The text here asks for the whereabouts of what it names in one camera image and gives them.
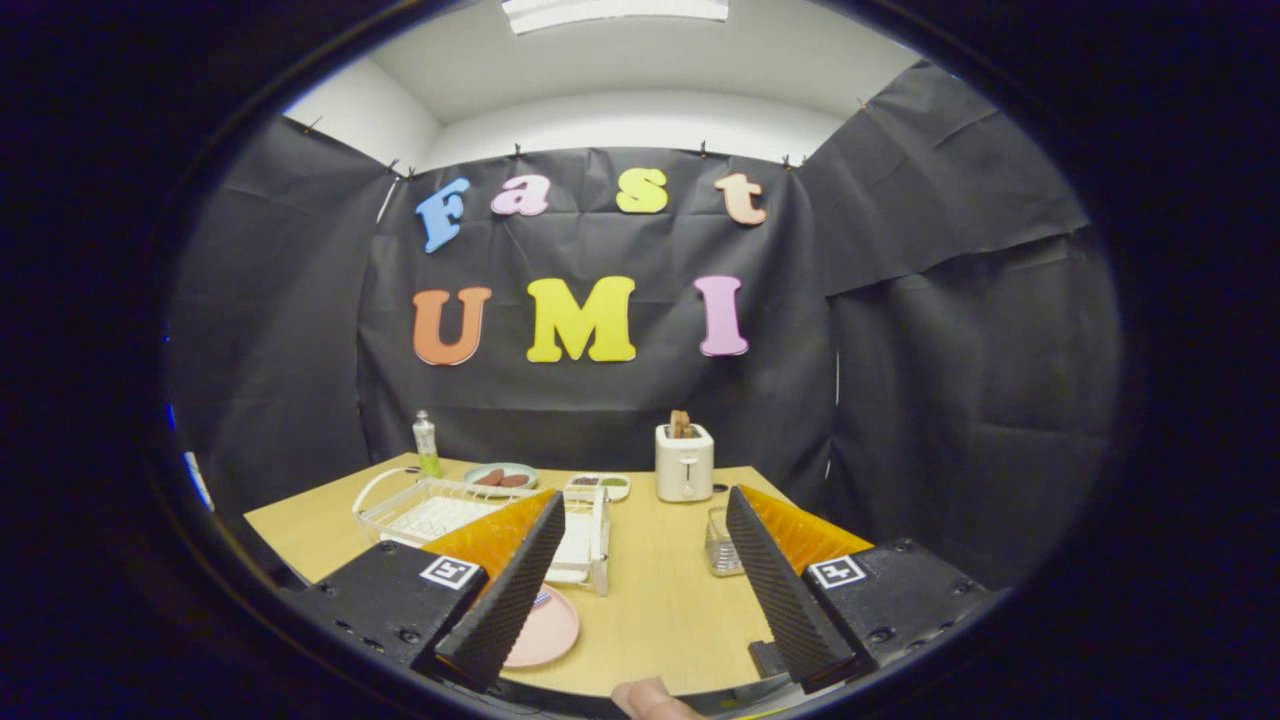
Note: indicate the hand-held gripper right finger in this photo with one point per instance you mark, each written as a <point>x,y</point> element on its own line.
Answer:
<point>785,590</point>

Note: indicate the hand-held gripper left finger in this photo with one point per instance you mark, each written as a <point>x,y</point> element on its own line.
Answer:
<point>505,590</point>

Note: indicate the pink plate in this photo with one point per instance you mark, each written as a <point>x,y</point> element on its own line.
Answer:
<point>550,635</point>

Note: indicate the pale green plate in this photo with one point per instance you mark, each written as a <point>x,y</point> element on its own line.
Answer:
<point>500,468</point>

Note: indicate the small white sauce dish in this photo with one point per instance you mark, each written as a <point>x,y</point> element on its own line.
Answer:
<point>598,492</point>

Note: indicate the brown sausage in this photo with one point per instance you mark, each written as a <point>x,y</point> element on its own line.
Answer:
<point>490,478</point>
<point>514,481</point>

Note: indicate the cream toaster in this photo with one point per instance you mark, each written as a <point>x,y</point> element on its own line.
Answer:
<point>684,470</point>

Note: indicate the clear bottle with green liquid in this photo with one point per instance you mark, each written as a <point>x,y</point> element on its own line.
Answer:
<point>427,445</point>

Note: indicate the brown toast slice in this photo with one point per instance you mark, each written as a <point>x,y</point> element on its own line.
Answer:
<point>681,424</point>

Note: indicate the black backdrop cloth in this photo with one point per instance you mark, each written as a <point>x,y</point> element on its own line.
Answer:
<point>600,410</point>

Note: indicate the ceiling light panel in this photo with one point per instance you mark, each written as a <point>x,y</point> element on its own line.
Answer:
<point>615,12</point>

